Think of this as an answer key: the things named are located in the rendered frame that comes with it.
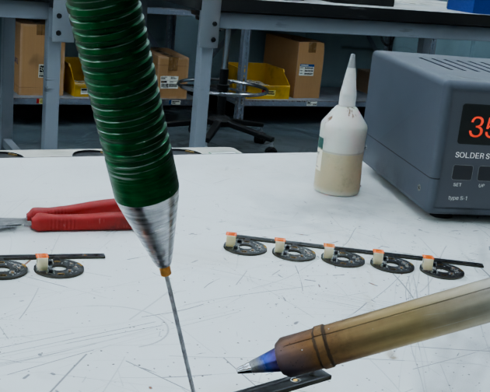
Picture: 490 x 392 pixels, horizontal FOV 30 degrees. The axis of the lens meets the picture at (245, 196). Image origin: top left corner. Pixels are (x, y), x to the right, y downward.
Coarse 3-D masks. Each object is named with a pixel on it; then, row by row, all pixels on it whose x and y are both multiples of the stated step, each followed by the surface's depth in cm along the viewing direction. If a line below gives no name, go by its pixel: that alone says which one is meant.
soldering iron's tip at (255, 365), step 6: (264, 354) 18; (270, 354) 18; (252, 360) 18; (258, 360) 18; (264, 360) 18; (270, 360) 18; (276, 360) 18; (240, 366) 18; (246, 366) 18; (252, 366) 18; (258, 366) 18; (264, 366) 18; (270, 366) 18; (276, 366) 18; (240, 372) 18; (246, 372) 18; (252, 372) 18; (258, 372) 18; (264, 372) 18; (270, 372) 18
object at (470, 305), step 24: (456, 288) 17; (480, 288) 17; (384, 312) 17; (408, 312) 17; (432, 312) 17; (456, 312) 17; (480, 312) 17; (288, 336) 18; (312, 336) 17; (336, 336) 17; (360, 336) 17; (384, 336) 17; (408, 336) 17; (432, 336) 17; (288, 360) 17; (312, 360) 17; (336, 360) 17
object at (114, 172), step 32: (96, 0) 13; (128, 0) 13; (96, 32) 13; (128, 32) 13; (96, 64) 13; (128, 64) 13; (96, 96) 14; (128, 96) 14; (128, 128) 14; (160, 128) 14; (128, 160) 14; (160, 160) 14; (128, 192) 14; (160, 192) 15
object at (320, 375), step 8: (288, 376) 23; (296, 376) 23; (304, 376) 23; (312, 376) 24; (320, 376) 24; (328, 376) 24; (264, 384) 23; (272, 384) 23; (280, 384) 23; (288, 384) 23; (296, 384) 23; (304, 384) 23; (312, 384) 23
